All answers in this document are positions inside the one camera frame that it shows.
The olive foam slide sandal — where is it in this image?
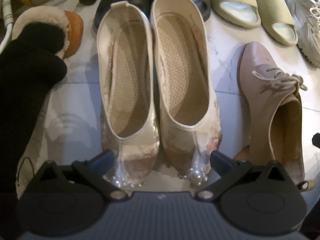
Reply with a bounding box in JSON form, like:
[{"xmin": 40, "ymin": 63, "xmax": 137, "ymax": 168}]
[
  {"xmin": 254, "ymin": 0, "xmax": 299, "ymax": 47},
  {"xmin": 206, "ymin": 0, "xmax": 262, "ymax": 28}
]

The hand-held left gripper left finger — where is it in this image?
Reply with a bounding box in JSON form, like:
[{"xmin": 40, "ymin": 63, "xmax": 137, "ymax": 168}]
[{"xmin": 32, "ymin": 149, "xmax": 127, "ymax": 201}]

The white chunky sneaker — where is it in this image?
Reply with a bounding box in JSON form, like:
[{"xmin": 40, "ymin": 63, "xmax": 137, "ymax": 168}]
[{"xmin": 281, "ymin": 0, "xmax": 320, "ymax": 68}]

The brown fur-lined slipper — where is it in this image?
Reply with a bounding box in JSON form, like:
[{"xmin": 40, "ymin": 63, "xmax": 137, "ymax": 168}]
[{"xmin": 11, "ymin": 6, "xmax": 84, "ymax": 59}]

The pink lace-up leather shoe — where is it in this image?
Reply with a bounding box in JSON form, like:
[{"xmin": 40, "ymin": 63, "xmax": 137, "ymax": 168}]
[{"xmin": 235, "ymin": 41, "xmax": 316, "ymax": 193}]

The white ribbed cable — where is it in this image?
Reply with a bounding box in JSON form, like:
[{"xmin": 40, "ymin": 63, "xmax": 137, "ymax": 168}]
[{"xmin": 0, "ymin": 0, "xmax": 13, "ymax": 53}]

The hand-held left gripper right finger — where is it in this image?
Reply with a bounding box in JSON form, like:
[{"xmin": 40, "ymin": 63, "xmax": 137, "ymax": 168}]
[{"xmin": 196, "ymin": 150, "xmax": 298, "ymax": 201}]

